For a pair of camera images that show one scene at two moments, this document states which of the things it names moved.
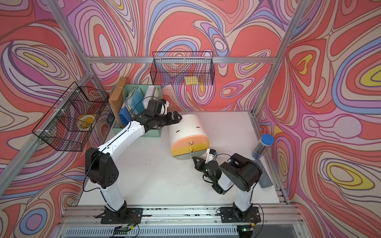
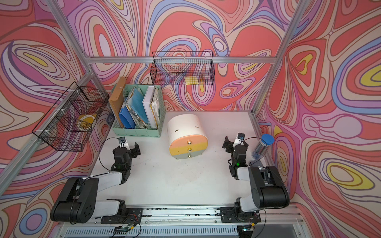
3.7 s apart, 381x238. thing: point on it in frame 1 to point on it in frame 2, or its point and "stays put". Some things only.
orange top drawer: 188,141 stays put
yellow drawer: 181,150 stays put
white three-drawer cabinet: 188,137 stays put
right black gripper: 198,165 to 229,144
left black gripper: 175,120 to 133,154
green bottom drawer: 187,156 stays put
